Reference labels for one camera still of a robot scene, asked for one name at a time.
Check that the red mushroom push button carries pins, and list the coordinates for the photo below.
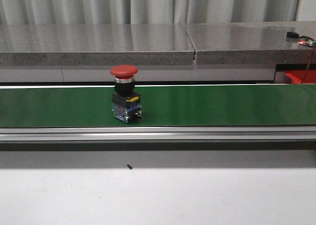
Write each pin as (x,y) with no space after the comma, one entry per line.
(126,103)

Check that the green conveyor belt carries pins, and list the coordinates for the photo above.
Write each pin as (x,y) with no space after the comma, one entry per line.
(235,105)

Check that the grey stone counter slab right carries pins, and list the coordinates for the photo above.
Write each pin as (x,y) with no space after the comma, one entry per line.
(250,43)

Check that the grey stone counter slab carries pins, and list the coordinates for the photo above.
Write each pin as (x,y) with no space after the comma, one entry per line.
(250,43)
(95,45)

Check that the red plastic tray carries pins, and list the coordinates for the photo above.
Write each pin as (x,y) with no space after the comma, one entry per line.
(298,76)

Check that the grey stone counter slab left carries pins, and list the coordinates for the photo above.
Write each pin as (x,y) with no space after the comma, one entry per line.
(95,45)

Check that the small sensor circuit board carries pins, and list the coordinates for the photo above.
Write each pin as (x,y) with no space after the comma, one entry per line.
(303,40)

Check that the white pleated curtain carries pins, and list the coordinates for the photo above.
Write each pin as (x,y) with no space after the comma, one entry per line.
(153,11)

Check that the aluminium conveyor frame rail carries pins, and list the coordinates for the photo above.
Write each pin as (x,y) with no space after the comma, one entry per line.
(160,133)

